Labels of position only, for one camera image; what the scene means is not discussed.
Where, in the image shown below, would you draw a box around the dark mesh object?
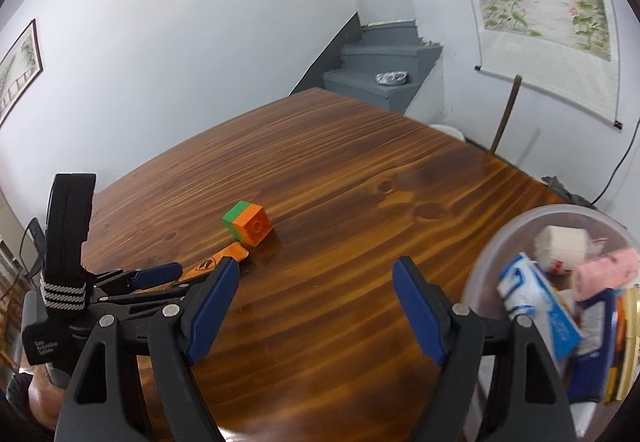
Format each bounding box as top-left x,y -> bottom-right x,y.
19,217 -> 48,277

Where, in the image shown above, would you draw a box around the framed wall picture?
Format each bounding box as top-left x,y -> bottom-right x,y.
0,19 -> 44,129

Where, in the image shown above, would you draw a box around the blue and white medicine box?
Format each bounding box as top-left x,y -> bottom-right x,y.
496,252 -> 586,363

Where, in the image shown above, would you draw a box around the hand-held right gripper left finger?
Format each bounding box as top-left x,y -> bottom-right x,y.
55,257 -> 241,442

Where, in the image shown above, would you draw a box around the green and orange toy brick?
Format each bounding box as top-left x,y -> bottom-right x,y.
222,200 -> 273,247

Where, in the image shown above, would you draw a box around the grey work gloves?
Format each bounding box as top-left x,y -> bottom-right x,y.
542,176 -> 586,205

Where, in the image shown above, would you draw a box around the wooden desk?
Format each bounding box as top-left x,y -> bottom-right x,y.
80,88 -> 581,442

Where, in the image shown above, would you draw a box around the white plastic bucket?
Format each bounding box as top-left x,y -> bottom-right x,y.
429,123 -> 466,141

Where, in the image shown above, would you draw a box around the black power cable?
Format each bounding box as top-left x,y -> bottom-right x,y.
592,124 -> 640,207

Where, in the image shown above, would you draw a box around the dark blue packet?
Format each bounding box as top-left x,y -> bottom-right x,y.
567,289 -> 618,405

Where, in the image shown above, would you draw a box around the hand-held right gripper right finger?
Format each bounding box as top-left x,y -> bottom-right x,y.
392,257 -> 576,442

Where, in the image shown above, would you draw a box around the grey staircase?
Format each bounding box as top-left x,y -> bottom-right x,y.
290,12 -> 444,117

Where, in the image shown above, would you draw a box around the wooden stick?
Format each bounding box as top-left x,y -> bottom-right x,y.
489,74 -> 523,155

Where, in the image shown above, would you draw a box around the pink bandage roll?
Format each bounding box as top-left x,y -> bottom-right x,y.
571,247 -> 640,301

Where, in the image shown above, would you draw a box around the person's left hand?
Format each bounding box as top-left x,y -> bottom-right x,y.
27,364 -> 68,430

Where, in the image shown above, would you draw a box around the orange utility knife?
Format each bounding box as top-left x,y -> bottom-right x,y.
177,243 -> 249,285

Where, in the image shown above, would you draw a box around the white box with red label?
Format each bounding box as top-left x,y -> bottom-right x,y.
533,225 -> 591,273

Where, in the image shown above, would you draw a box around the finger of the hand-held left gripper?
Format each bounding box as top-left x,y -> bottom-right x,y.
107,283 -> 201,310
95,262 -> 183,290

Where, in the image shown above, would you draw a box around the orange pen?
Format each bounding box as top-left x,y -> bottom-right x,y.
606,297 -> 627,400

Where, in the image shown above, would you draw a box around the clear plastic bowl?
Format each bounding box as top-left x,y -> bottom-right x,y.
460,204 -> 640,442

